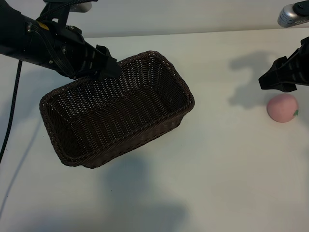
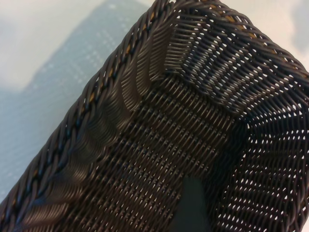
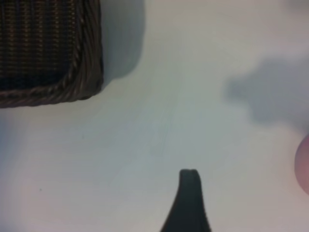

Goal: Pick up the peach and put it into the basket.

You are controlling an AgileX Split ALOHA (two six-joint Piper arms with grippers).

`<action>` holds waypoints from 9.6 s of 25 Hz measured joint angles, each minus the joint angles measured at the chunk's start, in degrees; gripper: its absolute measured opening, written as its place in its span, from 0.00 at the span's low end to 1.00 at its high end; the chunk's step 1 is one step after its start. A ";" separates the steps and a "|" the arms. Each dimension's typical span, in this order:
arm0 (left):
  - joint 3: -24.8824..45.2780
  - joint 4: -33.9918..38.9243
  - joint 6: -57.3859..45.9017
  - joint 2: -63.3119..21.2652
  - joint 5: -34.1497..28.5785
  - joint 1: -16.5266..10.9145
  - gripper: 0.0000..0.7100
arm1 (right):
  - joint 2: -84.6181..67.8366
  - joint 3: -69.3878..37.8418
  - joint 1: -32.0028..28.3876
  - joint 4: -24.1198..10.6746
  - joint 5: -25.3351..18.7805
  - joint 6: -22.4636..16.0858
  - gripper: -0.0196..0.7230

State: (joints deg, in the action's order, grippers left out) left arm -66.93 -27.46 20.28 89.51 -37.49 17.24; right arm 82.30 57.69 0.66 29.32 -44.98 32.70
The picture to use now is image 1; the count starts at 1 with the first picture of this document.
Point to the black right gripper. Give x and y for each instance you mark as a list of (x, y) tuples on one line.
[(300, 67)]

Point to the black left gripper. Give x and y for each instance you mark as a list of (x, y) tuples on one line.
[(70, 48)]

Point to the pink peach with green leaf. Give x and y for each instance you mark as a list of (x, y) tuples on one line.
[(281, 108)]

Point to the dark brown wicker basket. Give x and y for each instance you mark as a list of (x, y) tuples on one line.
[(120, 116)]

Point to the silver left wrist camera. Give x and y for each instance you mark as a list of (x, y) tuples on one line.
[(80, 6)]

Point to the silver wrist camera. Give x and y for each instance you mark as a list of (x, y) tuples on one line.
[(286, 15), (80, 6)]

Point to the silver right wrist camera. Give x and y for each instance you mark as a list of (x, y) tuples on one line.
[(286, 15)]

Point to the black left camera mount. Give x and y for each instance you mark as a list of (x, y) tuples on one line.
[(56, 12)]

